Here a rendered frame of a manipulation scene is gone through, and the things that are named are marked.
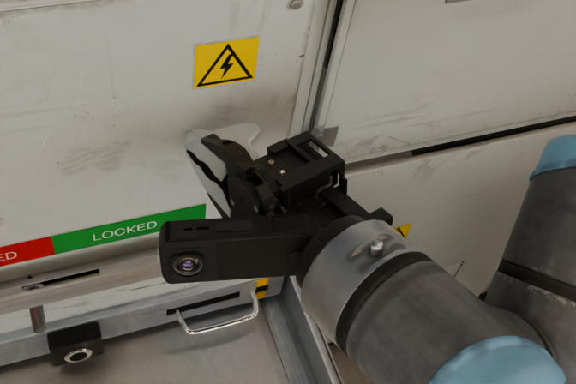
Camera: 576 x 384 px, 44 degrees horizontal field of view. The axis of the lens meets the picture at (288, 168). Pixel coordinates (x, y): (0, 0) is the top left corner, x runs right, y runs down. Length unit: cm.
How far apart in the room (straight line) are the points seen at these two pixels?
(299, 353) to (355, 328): 49
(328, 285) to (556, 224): 18
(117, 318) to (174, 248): 39
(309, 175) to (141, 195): 22
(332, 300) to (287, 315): 50
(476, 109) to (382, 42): 29
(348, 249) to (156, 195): 29
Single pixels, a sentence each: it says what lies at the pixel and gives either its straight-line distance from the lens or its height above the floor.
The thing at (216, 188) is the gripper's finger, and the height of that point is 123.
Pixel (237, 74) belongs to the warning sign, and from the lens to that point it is 63.
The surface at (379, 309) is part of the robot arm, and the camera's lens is 47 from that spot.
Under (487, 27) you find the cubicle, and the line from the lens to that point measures 108.
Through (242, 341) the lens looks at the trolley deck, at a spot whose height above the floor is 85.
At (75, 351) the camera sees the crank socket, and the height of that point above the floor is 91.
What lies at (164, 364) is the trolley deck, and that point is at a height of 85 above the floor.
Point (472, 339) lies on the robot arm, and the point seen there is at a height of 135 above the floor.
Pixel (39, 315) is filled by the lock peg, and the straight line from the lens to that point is 81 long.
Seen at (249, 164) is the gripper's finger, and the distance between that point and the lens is 57.
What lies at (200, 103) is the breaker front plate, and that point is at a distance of 65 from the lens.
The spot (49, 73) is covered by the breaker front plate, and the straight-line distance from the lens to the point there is 59.
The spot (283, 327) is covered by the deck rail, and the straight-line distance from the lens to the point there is 99.
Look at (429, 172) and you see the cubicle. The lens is 133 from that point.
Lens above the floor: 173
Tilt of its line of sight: 51 degrees down
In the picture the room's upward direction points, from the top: 11 degrees clockwise
